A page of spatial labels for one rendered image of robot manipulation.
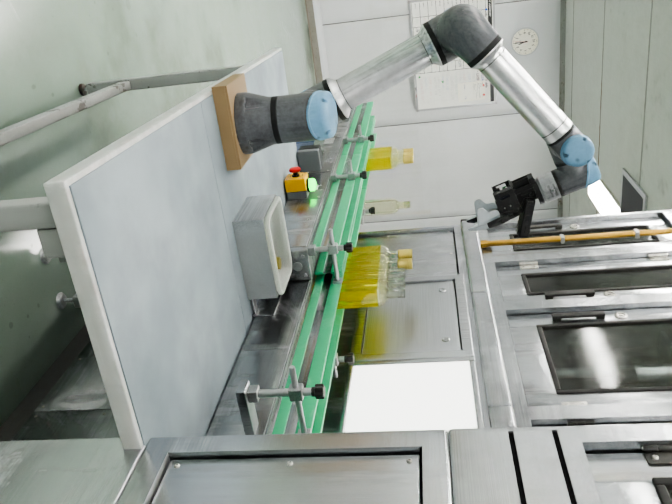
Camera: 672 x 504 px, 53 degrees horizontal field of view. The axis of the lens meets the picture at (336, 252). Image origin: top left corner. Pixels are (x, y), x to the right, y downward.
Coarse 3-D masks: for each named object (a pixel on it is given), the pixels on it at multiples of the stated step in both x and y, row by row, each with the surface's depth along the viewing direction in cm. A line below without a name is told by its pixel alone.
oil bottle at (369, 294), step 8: (344, 288) 191; (352, 288) 190; (360, 288) 189; (368, 288) 189; (376, 288) 188; (384, 288) 189; (344, 296) 189; (352, 296) 189; (360, 296) 189; (368, 296) 188; (376, 296) 188; (384, 296) 188; (344, 304) 190; (352, 304) 190; (360, 304) 190; (368, 304) 190; (376, 304) 189
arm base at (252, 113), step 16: (240, 96) 161; (256, 96) 162; (272, 96) 164; (240, 112) 159; (256, 112) 160; (272, 112) 160; (240, 128) 159; (256, 128) 160; (272, 128) 161; (240, 144) 162; (256, 144) 164; (272, 144) 166
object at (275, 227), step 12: (276, 204) 172; (276, 216) 179; (276, 228) 181; (276, 240) 182; (288, 240) 183; (276, 252) 184; (288, 252) 184; (276, 264) 168; (288, 264) 185; (276, 276) 169; (288, 276) 180; (276, 288) 172
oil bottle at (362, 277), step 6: (348, 276) 196; (354, 276) 196; (360, 276) 195; (366, 276) 195; (372, 276) 194; (378, 276) 194; (384, 276) 194; (342, 282) 194; (348, 282) 194; (354, 282) 194; (360, 282) 193; (384, 282) 193
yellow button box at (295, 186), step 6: (288, 174) 226; (300, 174) 225; (306, 174) 225; (288, 180) 221; (294, 180) 221; (300, 180) 221; (288, 186) 222; (294, 186) 222; (300, 186) 222; (306, 186) 223; (288, 192) 223; (294, 192) 223; (300, 192) 223; (306, 192) 222; (288, 198) 224; (294, 198) 224; (300, 198) 224
